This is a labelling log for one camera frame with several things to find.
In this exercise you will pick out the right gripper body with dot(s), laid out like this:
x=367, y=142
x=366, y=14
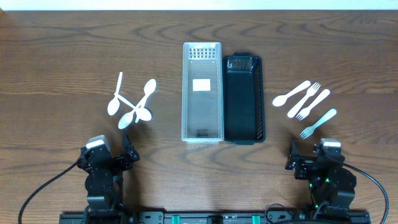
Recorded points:
x=298, y=162

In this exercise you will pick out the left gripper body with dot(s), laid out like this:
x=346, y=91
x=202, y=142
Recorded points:
x=123, y=157

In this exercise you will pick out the pale green fork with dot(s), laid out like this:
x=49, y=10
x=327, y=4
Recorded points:
x=308, y=131

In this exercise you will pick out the white spoon bowl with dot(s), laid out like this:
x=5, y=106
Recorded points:
x=149, y=88
x=126, y=119

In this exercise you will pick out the white spoon crossing diagonal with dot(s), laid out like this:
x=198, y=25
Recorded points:
x=142, y=113

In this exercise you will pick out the white spoon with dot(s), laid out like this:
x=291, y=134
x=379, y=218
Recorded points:
x=114, y=104
x=281, y=99

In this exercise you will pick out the white fork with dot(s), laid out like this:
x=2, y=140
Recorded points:
x=310, y=92
x=306, y=111

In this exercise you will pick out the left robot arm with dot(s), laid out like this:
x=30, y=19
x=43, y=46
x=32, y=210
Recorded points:
x=104, y=183

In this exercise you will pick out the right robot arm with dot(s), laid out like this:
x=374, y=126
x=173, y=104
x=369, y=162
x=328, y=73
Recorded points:
x=331, y=186

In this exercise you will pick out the black plastic basket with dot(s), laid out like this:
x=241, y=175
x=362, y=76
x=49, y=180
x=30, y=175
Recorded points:
x=243, y=98

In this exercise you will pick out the white label in basket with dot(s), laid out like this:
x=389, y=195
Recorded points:
x=201, y=84

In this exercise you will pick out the clear plastic basket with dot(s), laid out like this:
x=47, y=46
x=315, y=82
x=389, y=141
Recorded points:
x=202, y=111

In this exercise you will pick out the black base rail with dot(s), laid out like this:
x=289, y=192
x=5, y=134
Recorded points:
x=276, y=216

